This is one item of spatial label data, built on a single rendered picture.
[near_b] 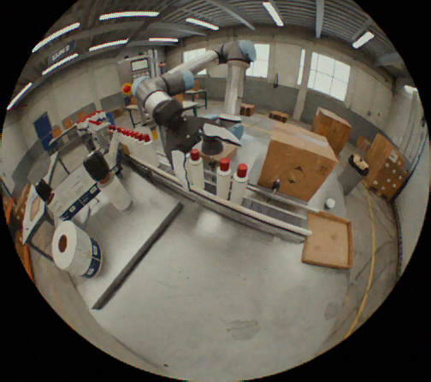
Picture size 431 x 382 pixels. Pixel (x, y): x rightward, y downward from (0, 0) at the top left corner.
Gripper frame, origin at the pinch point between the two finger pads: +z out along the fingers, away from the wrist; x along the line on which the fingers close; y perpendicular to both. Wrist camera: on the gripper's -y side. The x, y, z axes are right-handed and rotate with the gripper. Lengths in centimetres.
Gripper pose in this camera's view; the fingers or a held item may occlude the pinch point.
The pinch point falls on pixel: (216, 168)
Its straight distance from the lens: 25.5
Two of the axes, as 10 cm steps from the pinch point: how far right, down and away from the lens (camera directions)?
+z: 6.7, 7.4, -0.7
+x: -7.4, 6.6, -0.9
